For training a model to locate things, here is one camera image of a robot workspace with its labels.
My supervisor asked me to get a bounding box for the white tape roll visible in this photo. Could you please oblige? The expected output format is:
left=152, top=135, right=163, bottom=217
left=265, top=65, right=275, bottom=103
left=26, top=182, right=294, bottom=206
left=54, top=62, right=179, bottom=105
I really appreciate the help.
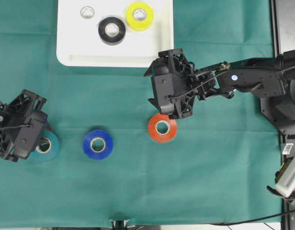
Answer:
left=70, top=0, right=102, bottom=24

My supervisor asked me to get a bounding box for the green table cloth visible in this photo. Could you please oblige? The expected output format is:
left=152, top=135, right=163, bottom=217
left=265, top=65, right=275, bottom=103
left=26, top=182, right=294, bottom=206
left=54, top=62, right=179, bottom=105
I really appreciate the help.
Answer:
left=0, top=0, right=281, bottom=228

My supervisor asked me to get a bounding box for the red tape roll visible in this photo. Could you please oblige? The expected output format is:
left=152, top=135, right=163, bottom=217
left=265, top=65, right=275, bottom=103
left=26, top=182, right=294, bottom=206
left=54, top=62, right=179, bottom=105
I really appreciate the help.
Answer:
left=147, top=113, right=178, bottom=143

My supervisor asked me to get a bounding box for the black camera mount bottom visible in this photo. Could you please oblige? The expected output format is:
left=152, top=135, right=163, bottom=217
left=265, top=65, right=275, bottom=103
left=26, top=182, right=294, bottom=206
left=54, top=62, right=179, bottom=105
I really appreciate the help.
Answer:
left=110, top=219, right=129, bottom=230

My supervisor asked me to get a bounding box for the black cable on floor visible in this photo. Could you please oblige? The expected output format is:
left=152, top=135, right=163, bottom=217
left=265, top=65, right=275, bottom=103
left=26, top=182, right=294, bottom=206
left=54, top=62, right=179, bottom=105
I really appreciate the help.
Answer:
left=209, top=208, right=295, bottom=226

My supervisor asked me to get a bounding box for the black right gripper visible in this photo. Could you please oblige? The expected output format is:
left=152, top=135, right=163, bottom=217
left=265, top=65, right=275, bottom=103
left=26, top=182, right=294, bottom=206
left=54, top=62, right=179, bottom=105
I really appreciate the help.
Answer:
left=144, top=49, right=217, bottom=119

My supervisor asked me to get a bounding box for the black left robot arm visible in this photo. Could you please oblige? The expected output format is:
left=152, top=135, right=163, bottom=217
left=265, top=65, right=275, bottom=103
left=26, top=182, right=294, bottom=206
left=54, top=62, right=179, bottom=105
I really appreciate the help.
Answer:
left=0, top=90, right=59, bottom=162

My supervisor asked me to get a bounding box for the aluminium frame rail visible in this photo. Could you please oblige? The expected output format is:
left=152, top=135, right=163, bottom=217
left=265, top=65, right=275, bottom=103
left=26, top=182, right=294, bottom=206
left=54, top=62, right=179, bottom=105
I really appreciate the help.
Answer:
left=269, top=0, right=295, bottom=56

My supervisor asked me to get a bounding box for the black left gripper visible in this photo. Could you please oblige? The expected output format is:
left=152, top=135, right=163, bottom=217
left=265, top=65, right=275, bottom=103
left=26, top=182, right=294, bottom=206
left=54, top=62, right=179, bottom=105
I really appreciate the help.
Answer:
left=0, top=89, right=54, bottom=162

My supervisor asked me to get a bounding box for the blue tape roll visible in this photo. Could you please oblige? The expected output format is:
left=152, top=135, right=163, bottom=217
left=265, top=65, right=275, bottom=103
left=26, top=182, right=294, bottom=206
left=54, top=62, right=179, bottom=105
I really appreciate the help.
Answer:
left=82, top=130, right=113, bottom=161

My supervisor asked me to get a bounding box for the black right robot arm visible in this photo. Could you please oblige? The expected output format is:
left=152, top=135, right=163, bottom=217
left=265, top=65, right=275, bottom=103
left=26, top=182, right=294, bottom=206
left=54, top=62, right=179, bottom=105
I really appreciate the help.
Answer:
left=144, top=49, right=295, bottom=119

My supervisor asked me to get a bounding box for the white perforated box device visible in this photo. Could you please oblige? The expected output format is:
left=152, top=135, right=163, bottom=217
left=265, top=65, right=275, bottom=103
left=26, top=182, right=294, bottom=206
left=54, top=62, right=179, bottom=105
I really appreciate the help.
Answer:
left=275, top=156, right=295, bottom=197

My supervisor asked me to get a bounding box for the teal tape roll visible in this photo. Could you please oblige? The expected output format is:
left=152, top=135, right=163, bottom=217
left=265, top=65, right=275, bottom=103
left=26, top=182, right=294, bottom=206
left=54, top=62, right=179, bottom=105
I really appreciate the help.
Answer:
left=28, top=130, right=60, bottom=161

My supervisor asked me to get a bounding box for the yellow tape roll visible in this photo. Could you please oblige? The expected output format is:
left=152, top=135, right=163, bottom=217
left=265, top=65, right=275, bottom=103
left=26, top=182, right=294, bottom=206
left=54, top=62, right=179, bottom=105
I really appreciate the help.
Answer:
left=125, top=1, right=154, bottom=31

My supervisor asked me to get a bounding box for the white plastic tray case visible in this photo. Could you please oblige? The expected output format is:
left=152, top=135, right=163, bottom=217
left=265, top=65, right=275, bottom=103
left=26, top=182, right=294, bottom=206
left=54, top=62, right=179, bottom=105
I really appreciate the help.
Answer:
left=57, top=0, right=174, bottom=68

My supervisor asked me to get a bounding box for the black tape roll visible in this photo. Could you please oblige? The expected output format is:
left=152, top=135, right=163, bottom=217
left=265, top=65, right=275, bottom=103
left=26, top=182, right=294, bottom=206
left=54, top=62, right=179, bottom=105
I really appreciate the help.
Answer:
left=98, top=17, right=126, bottom=46

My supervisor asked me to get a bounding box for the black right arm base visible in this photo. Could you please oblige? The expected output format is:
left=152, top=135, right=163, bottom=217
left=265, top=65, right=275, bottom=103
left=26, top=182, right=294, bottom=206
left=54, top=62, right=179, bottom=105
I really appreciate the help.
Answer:
left=260, top=80, right=295, bottom=135

